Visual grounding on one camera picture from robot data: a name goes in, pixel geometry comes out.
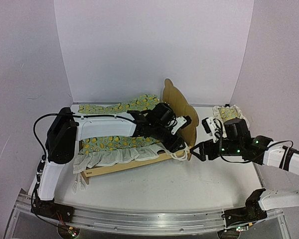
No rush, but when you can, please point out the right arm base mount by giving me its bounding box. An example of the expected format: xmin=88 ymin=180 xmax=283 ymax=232
xmin=222 ymin=189 xmax=267 ymax=229

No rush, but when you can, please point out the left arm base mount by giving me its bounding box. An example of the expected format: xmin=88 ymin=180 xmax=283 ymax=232
xmin=31 ymin=198 xmax=75 ymax=223

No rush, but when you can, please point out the small lemon print pillow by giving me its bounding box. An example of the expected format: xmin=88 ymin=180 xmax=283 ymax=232
xmin=212 ymin=105 xmax=250 ymax=127

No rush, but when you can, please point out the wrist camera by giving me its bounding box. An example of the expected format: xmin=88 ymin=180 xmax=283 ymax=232
xmin=201 ymin=117 xmax=221 ymax=136
xmin=169 ymin=116 xmax=192 ymax=135

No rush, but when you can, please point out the lemon print ruffled mattress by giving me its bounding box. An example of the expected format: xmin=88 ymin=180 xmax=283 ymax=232
xmin=73 ymin=95 xmax=187 ymax=191

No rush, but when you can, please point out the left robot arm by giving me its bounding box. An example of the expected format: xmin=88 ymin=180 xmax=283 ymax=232
xmin=34 ymin=103 xmax=191 ymax=201

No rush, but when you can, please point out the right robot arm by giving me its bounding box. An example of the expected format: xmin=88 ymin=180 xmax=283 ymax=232
xmin=190 ymin=118 xmax=299 ymax=212

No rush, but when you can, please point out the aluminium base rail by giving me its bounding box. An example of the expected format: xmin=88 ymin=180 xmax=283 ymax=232
xmin=3 ymin=190 xmax=291 ymax=239

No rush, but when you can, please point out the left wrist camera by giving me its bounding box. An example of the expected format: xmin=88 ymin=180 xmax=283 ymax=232
xmin=169 ymin=116 xmax=192 ymax=135

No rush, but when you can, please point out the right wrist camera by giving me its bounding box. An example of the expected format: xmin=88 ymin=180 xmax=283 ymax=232
xmin=201 ymin=117 xmax=221 ymax=136

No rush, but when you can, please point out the wooden pet bed frame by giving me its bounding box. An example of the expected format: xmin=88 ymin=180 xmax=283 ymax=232
xmin=80 ymin=79 xmax=199 ymax=184

